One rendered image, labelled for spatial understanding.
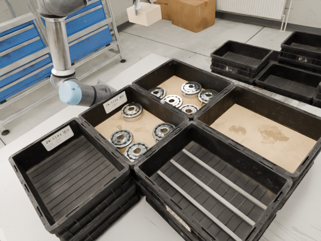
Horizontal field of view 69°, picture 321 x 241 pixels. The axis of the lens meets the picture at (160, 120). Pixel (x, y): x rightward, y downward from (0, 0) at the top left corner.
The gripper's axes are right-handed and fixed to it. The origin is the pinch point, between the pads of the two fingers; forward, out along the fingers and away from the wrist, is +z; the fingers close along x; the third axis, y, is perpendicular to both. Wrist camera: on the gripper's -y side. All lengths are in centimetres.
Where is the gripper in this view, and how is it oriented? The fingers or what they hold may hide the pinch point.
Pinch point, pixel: (144, 11)
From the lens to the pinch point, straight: 151.4
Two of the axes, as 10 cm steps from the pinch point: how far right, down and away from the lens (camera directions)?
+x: 6.7, -5.7, 4.8
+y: 7.3, 4.0, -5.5
